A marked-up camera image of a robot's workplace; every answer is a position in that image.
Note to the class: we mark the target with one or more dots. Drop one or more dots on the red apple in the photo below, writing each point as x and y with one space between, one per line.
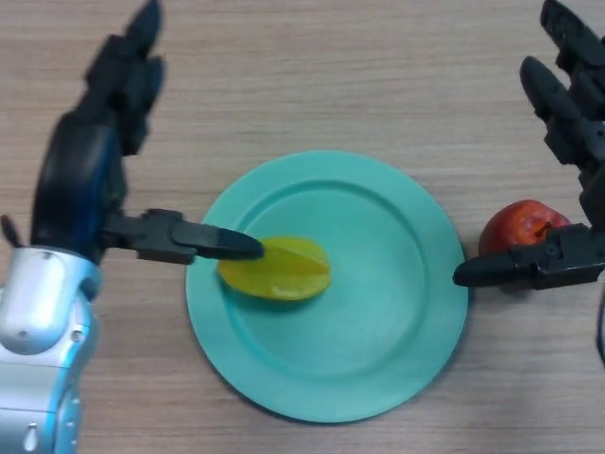
515 227

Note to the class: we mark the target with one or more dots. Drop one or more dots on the yellow starfruit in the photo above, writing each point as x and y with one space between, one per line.
293 274

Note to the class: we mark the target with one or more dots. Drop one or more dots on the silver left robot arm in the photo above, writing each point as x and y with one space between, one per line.
38 340

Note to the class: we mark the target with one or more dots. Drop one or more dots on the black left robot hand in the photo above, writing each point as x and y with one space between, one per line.
71 189

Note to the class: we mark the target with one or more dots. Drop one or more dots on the green round plate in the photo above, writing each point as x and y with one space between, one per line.
368 321

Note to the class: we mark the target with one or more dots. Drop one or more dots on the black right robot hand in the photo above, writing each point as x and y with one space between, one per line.
581 127

